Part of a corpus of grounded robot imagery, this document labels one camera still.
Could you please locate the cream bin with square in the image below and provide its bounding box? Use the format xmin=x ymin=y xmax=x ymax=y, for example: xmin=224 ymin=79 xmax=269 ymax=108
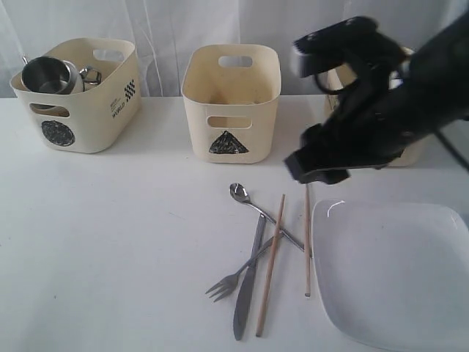
xmin=322 ymin=47 xmax=429 ymax=168

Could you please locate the white square plate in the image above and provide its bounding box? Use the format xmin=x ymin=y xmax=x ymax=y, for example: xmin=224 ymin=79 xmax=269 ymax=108
xmin=311 ymin=199 xmax=468 ymax=351

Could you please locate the cream bin with circle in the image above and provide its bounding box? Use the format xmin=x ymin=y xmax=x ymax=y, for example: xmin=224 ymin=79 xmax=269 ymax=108
xmin=10 ymin=37 xmax=141 ymax=153

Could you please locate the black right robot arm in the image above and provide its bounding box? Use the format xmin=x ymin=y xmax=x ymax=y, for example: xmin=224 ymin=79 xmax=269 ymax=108
xmin=284 ymin=15 xmax=468 ymax=185

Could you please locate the cream bin with triangle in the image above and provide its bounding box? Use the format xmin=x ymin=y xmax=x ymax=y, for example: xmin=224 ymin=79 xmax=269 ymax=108
xmin=181 ymin=44 xmax=281 ymax=164

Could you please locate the steel fork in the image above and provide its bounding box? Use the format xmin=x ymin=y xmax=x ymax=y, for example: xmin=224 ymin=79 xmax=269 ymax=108
xmin=205 ymin=237 xmax=274 ymax=302

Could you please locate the long steel spoon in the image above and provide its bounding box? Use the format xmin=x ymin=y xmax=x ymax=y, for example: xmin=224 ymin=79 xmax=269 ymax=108
xmin=229 ymin=183 xmax=306 ymax=252

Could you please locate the wooden chopstick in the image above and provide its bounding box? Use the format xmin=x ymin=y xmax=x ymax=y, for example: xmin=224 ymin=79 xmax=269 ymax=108
xmin=255 ymin=194 xmax=285 ymax=337
xmin=304 ymin=186 xmax=311 ymax=298

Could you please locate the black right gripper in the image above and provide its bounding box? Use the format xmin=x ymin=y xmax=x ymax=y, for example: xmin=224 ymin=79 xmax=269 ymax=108
xmin=284 ymin=16 xmax=432 ymax=185

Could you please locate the steel mug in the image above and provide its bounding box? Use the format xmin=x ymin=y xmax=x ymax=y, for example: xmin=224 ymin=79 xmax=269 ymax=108
xmin=79 ymin=66 xmax=102 ymax=86
xmin=21 ymin=56 xmax=77 ymax=95

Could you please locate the white ceramic bowl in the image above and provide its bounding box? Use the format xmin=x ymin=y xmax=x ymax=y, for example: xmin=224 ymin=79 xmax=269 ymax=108
xmin=31 ymin=67 xmax=86 ymax=113

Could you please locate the steel table knife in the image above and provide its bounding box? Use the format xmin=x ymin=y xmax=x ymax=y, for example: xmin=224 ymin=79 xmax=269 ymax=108
xmin=232 ymin=214 xmax=267 ymax=341

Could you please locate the white backdrop curtain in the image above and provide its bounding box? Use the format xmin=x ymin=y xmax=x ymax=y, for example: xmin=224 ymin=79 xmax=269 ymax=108
xmin=1 ymin=1 xmax=468 ymax=98

